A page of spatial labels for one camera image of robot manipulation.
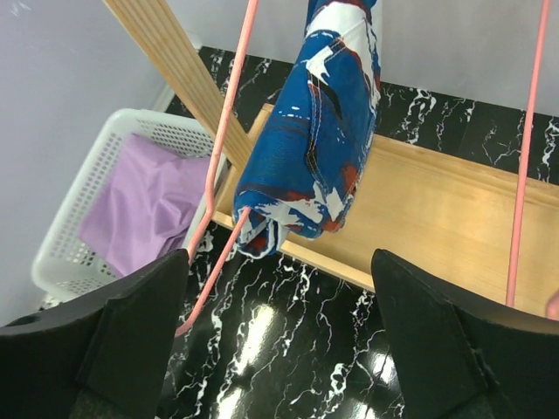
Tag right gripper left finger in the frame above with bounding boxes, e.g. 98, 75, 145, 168
1, 250, 189, 418

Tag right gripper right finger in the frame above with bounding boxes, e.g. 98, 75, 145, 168
371, 249, 558, 418

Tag purple trousers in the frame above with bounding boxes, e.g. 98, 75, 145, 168
78, 134, 210, 278

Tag blue patterned trousers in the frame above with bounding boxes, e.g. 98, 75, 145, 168
232, 1, 383, 258

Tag wooden clothes rack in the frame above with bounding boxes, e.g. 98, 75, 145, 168
107, 1, 558, 319

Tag white plastic basket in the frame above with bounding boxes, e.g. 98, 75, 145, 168
31, 108, 213, 302

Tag pink wire hanger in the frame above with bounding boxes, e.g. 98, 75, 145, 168
174, 0, 261, 337
506, 0, 551, 307

